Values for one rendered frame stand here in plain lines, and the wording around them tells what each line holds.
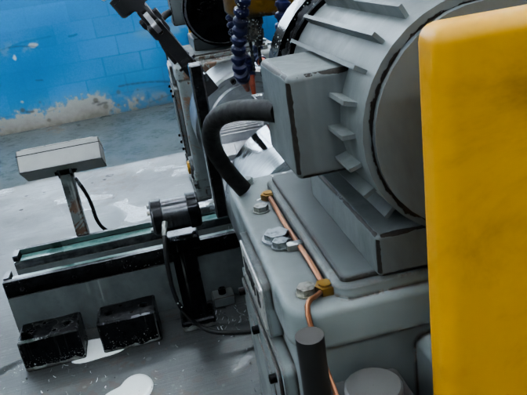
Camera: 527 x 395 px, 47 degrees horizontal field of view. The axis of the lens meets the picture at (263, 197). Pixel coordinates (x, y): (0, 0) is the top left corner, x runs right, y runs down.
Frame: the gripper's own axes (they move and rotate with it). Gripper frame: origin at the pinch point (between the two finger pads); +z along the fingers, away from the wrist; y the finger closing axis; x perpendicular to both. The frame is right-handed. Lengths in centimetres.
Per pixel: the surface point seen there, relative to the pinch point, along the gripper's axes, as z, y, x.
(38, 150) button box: -7.4, 14.0, 36.1
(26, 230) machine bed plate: 9, 42, 63
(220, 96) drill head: 8.7, 15.1, -0.3
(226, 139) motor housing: 9.5, -9.8, 3.2
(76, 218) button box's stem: 8.7, 14.0, 41.0
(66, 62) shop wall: 5, 540, 116
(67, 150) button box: -3.6, 13.4, 31.5
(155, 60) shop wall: 61, 544, 46
